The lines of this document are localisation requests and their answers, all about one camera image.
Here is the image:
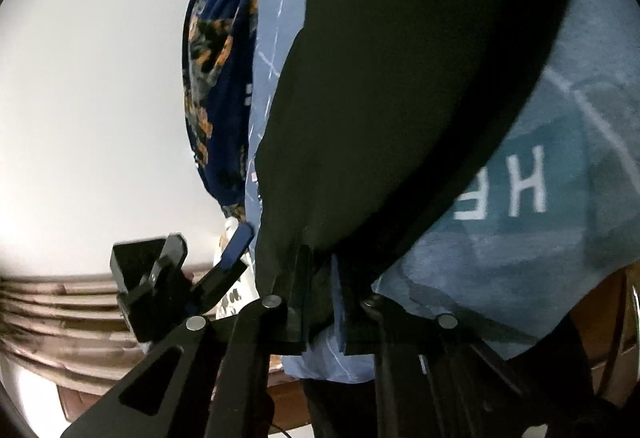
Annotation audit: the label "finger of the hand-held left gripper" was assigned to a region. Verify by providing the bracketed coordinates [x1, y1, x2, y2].
[110, 233, 193, 344]
[190, 223, 255, 319]

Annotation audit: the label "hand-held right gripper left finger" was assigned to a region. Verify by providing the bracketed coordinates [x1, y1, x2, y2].
[60, 243, 313, 438]

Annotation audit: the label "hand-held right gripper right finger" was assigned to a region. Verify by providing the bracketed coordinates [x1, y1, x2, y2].
[342, 295, 601, 438]

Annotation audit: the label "black pants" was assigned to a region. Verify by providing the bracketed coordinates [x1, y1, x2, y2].
[254, 0, 591, 339]

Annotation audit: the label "white floral pillow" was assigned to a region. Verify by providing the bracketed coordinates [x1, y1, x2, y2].
[212, 218, 261, 319]

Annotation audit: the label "beige patterned curtain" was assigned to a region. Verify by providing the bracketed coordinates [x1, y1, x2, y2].
[0, 270, 221, 394]

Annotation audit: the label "navy dog-print blanket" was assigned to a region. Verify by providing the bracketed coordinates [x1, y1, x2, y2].
[182, 0, 273, 223]

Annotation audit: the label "blue checked bed sheet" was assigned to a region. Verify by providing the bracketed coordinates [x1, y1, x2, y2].
[245, 0, 640, 384]

